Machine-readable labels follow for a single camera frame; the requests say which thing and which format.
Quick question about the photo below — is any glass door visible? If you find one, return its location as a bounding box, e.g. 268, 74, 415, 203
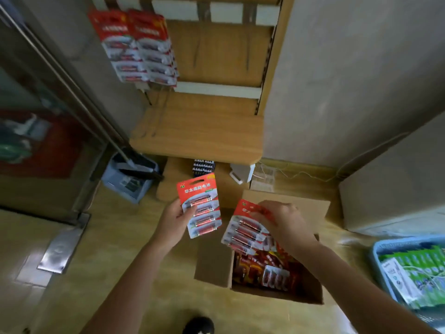
0, 10, 120, 225

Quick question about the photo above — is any black battery tray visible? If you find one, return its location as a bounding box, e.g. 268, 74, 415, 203
193, 159, 216, 177

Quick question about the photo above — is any white cable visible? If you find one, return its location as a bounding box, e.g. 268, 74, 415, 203
257, 162, 343, 183

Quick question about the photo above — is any wooden shelf unit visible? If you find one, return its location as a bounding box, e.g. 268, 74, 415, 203
91, 0, 296, 203

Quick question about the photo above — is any person's right forearm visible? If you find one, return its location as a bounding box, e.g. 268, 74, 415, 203
296, 240, 443, 334

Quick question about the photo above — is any blue plastic basket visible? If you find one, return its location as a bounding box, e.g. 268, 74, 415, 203
369, 234, 445, 333

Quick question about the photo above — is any white plastic block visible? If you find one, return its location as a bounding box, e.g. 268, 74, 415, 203
229, 164, 256, 185

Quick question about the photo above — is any blue plastic dustpan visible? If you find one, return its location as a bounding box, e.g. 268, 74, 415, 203
101, 152, 161, 205

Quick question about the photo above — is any clear plastic box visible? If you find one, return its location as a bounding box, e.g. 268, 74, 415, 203
250, 166, 276, 192

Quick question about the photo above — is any person's right hand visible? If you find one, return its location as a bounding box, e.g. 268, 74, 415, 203
250, 200, 319, 260

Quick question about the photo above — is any brown cardboard box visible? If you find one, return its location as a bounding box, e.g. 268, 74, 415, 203
194, 190, 331, 305

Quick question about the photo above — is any metal door bar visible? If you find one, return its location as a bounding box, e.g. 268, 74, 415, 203
0, 3, 164, 181

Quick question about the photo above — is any grey covered cabinet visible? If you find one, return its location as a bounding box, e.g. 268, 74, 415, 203
339, 111, 445, 238

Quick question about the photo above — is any metal floor plate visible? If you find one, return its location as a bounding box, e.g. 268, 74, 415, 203
37, 212, 91, 274

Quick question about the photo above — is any hanging bundle of battery cards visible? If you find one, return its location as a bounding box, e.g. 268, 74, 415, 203
88, 10, 151, 84
127, 10, 180, 87

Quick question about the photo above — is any person's left hand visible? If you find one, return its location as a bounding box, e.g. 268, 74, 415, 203
151, 199, 198, 254

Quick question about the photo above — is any person's left forearm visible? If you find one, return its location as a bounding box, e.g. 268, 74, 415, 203
79, 240, 178, 334

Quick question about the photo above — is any black shoe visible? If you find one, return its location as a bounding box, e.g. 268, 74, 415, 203
182, 316, 215, 334

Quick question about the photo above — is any red carded battery pack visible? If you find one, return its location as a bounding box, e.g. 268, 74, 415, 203
221, 199, 276, 256
176, 173, 223, 240

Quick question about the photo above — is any pile of red battery blisters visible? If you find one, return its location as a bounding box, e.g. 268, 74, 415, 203
232, 236, 304, 293

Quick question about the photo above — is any row of green packets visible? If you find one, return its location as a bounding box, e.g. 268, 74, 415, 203
378, 245, 445, 309

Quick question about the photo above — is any white flat packet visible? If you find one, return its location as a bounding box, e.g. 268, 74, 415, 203
381, 257, 423, 304

